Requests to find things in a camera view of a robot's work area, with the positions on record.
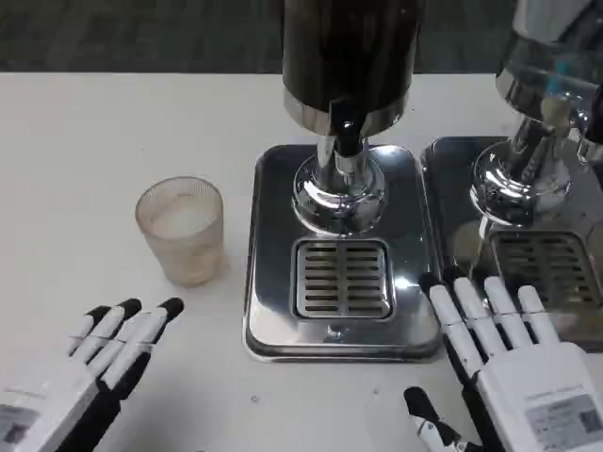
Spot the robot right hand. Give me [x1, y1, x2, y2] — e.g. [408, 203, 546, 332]
[403, 272, 603, 452]

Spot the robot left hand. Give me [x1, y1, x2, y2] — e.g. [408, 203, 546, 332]
[0, 297, 185, 452]

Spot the clear ribbed glass cup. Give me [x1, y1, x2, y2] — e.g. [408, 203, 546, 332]
[135, 175, 226, 288]

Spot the steel slotted drip grid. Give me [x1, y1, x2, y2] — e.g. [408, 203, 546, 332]
[489, 229, 603, 312]
[292, 238, 396, 321]

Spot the steel drip tray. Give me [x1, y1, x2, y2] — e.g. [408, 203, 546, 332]
[420, 136, 603, 354]
[243, 143, 444, 363]

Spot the chrome dispenser tap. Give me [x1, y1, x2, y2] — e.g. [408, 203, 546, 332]
[575, 82, 603, 166]

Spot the black dispenser tap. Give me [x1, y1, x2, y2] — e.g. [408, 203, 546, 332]
[329, 101, 371, 186]

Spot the clear-tank drink dispenser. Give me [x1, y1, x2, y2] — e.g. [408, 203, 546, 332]
[469, 0, 603, 228]

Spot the dark-tank drink dispenser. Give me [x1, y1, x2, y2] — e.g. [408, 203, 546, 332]
[281, 0, 428, 234]

